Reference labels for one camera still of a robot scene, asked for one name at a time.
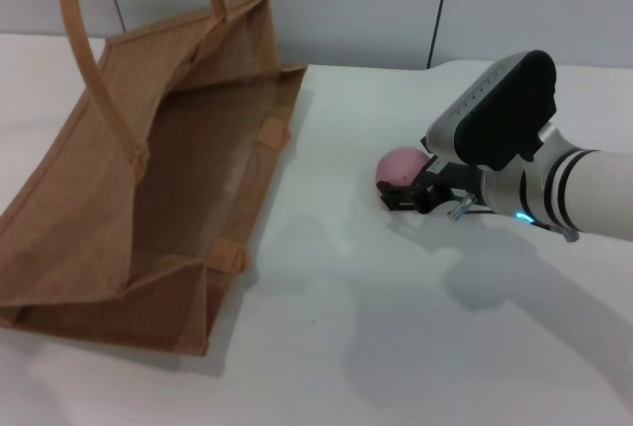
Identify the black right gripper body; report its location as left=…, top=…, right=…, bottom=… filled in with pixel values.
left=414, top=151, right=491, bottom=216

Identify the pink peach with green leaf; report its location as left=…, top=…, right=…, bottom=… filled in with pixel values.
left=375, top=145, right=429, bottom=196

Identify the brown woven handbag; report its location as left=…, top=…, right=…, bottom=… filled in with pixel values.
left=0, top=0, right=311, bottom=358

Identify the silver metal knob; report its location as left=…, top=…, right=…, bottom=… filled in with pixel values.
left=446, top=193, right=478, bottom=222

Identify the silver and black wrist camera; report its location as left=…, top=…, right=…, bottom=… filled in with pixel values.
left=425, top=49, right=561, bottom=173

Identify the thin dark cable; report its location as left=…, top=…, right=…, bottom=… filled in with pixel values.
left=425, top=0, right=456, bottom=70

